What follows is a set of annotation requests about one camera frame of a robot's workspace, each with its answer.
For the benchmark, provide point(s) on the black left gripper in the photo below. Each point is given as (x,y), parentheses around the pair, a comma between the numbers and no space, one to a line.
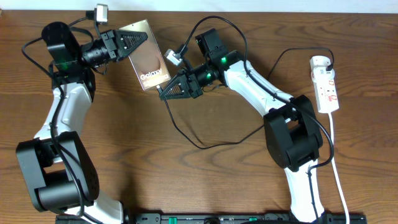
(109,45)

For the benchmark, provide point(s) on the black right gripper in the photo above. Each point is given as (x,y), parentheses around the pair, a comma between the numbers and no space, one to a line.
(189,84)

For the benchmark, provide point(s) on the Galaxy S25 Ultra smartphone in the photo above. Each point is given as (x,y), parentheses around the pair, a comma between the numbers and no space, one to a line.
(147,59)

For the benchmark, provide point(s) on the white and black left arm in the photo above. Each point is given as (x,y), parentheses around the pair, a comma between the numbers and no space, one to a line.
(57,170)

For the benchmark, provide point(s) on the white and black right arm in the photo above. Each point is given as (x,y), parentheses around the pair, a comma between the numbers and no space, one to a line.
(293,134)

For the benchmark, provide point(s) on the white power strip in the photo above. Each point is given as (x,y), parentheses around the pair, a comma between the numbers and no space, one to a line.
(325,92)

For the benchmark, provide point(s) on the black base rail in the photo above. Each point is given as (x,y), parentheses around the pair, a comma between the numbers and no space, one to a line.
(155,218)

